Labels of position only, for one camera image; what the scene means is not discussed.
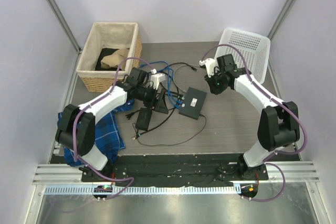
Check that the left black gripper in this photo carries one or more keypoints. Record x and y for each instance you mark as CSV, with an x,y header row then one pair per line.
x,y
161,106

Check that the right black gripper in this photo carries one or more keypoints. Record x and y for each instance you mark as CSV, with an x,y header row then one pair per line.
x,y
214,89

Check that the black network switch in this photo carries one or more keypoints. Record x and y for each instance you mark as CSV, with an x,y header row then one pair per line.
x,y
193,103

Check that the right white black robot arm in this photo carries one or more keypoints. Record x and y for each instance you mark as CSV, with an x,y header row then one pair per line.
x,y
278,126

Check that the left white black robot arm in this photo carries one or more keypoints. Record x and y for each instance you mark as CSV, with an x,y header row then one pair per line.
x,y
76,130

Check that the black power adapter brick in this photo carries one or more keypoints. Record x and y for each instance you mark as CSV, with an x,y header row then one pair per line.
x,y
143,119

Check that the white plastic perforated basket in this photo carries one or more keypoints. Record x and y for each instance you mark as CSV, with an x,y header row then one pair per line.
x,y
254,47

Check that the beige cloth in basket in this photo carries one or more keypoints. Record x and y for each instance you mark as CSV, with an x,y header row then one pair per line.
x,y
114,59

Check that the blue plaid cloth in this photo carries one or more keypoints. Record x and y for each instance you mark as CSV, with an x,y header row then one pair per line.
x,y
108,137

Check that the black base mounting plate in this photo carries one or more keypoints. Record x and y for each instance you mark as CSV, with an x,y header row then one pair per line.
x,y
199,170

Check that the black cloth in basket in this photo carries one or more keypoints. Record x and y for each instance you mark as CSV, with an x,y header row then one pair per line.
x,y
105,52

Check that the wicker basket with liner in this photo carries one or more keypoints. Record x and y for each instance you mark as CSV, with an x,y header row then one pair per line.
x,y
108,35

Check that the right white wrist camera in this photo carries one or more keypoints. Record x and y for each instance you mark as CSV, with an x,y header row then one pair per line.
x,y
210,64

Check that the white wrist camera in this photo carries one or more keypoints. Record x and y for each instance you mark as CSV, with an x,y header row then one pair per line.
x,y
210,64
156,78

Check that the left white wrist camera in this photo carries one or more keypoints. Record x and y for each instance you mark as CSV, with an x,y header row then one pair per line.
x,y
156,78

